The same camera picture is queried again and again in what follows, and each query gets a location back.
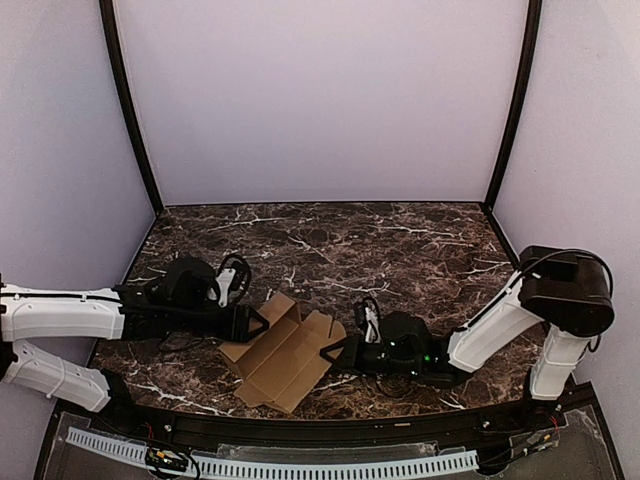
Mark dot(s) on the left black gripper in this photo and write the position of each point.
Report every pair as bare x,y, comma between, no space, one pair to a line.
235,323

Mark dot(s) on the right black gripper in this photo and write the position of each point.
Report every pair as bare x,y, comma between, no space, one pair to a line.
351,355

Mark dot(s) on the brown cardboard box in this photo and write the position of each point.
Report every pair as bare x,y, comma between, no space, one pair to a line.
281,366

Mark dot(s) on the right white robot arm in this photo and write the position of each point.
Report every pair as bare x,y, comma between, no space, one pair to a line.
570,290

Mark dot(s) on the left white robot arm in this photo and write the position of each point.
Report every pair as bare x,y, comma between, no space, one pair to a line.
191,296

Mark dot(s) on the small green circuit board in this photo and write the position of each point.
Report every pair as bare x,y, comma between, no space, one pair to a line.
165,459

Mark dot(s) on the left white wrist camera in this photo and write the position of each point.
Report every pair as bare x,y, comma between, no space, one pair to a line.
232,280

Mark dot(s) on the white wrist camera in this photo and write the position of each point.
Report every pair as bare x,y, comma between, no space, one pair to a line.
232,280
367,316

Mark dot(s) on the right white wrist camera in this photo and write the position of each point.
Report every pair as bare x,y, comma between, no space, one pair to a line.
367,316

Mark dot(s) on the white slotted cable duct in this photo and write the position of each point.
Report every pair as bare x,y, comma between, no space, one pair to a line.
244,463

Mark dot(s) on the black front table rail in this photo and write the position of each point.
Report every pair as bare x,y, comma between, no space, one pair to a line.
484,428

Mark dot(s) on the left black frame post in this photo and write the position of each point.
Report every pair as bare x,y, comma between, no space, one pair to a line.
115,52

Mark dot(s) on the black frame post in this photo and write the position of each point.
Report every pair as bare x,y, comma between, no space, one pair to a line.
115,52
526,57

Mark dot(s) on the right black frame post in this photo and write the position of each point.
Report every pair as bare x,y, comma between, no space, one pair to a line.
526,57

